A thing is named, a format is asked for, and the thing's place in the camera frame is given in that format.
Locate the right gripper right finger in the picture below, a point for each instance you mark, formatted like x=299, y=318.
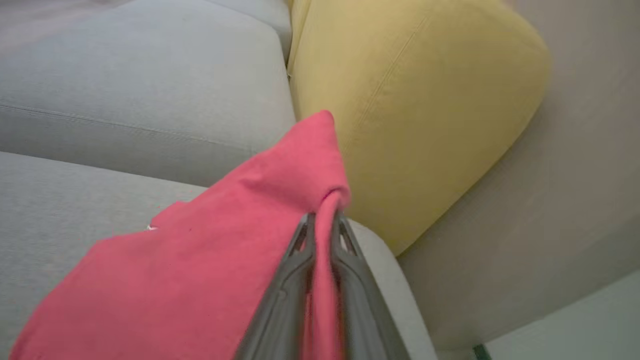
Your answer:
x=365, y=315

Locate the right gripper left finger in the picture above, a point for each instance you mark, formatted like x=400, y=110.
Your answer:
x=285, y=310

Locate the red jersey with lettering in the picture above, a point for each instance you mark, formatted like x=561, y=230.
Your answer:
x=200, y=275

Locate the yellow sofa pillow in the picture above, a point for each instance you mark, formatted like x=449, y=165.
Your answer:
x=425, y=100

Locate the wide grey sofa seat cushion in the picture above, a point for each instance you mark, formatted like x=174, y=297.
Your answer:
x=50, y=200

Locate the grey sofa chaise cushion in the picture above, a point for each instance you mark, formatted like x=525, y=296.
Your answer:
x=125, y=75

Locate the grey sofa back cushion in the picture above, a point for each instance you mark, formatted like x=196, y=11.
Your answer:
x=265, y=20

